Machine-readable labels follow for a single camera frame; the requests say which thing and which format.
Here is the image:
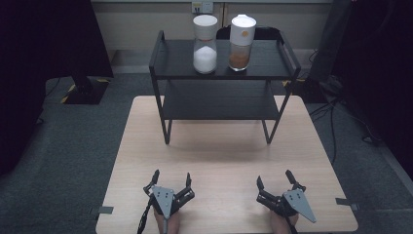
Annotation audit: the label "black two-tier shelf rack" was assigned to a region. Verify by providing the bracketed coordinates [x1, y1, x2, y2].
[148, 29, 303, 146]

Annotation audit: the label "white-lidded jar of white powder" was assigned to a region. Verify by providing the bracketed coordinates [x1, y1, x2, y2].
[192, 14, 219, 75]

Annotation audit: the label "black chair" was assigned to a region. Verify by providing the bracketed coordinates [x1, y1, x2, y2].
[215, 24, 282, 42]

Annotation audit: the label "dark curtain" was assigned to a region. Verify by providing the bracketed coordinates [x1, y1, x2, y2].
[334, 0, 413, 181]
[0, 0, 115, 177]

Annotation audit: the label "black stand base, yellow stripes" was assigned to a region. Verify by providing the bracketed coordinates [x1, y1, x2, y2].
[59, 74, 111, 106]

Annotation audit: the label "white-lidded jar of brown powder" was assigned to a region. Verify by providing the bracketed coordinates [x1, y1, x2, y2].
[227, 14, 258, 72]

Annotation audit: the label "grey tape strip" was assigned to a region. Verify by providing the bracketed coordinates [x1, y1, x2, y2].
[334, 197, 360, 213]
[89, 205, 115, 215]

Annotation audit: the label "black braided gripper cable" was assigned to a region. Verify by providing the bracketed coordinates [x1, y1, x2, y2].
[136, 198, 154, 234]

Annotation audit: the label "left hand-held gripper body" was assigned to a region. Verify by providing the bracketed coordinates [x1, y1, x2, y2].
[142, 182, 197, 220]

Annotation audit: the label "black floor cables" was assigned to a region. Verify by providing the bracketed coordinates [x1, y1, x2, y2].
[307, 72, 383, 166]

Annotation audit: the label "person's right hand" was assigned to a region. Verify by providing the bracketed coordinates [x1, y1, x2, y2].
[268, 209, 300, 234]

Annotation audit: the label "white wall socket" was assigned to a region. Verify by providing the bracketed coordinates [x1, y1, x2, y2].
[190, 0, 215, 15]

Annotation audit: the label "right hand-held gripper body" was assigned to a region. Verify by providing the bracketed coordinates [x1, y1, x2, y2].
[255, 182, 318, 224]

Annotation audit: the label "tall dark stand panel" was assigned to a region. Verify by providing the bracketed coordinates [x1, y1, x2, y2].
[307, 0, 355, 84]

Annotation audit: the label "person's left hand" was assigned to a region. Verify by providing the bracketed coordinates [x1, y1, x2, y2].
[152, 207, 182, 234]

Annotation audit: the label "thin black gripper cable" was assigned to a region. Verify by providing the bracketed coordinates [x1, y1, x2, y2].
[284, 213, 299, 234]

